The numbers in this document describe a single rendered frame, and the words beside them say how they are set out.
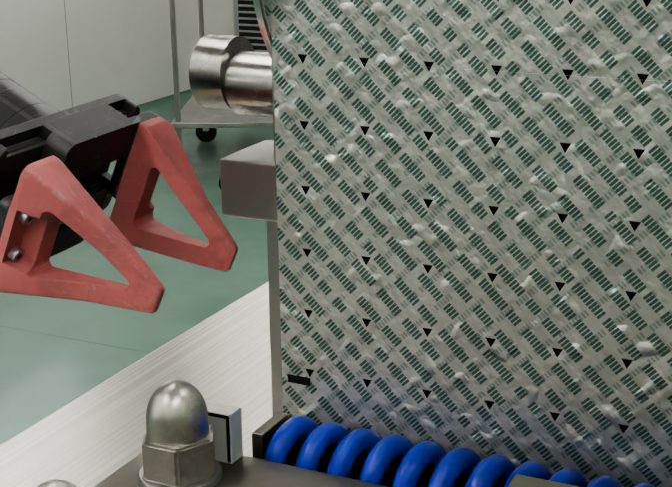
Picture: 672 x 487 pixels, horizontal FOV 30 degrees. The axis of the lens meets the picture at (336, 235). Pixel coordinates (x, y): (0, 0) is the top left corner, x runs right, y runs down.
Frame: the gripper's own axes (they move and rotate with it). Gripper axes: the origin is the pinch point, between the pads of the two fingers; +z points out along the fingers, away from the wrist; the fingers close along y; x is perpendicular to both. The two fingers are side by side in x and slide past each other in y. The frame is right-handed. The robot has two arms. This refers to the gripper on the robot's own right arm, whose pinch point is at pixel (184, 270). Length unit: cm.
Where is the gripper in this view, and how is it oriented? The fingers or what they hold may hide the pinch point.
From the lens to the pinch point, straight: 58.5
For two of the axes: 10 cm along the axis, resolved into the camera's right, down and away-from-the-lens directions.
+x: 3.6, -8.0, -4.9
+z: 8.0, 5.3, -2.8
